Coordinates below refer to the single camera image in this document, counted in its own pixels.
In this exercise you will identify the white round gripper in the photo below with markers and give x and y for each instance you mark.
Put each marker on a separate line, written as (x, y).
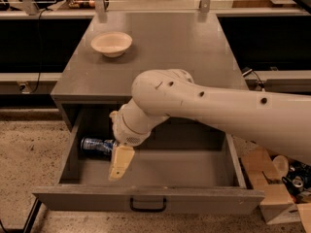
(124, 132)

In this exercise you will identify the blue pepsi can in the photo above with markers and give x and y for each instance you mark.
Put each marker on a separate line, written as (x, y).
(97, 147)

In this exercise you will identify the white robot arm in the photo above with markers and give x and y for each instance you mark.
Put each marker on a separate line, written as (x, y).
(277, 121)

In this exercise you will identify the grey open top drawer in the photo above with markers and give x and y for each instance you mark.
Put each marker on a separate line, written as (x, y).
(194, 167)

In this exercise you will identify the grey cabinet with counter top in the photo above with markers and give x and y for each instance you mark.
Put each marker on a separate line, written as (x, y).
(194, 42)

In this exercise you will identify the white bowl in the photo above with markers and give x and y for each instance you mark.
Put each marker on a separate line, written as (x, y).
(111, 44)

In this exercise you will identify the white plastic lid in box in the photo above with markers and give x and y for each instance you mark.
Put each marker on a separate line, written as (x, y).
(281, 163)

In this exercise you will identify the cardboard box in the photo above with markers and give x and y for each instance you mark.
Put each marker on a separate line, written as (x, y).
(277, 205)

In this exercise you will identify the cans in cardboard box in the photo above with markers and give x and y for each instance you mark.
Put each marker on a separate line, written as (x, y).
(298, 182)

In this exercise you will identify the black drawer handle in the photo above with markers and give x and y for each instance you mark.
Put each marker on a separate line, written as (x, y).
(147, 206)

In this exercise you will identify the wall power outlet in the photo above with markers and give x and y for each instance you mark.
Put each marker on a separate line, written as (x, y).
(24, 87)

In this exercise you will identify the grey metal post left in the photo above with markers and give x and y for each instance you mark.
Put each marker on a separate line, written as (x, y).
(100, 8)

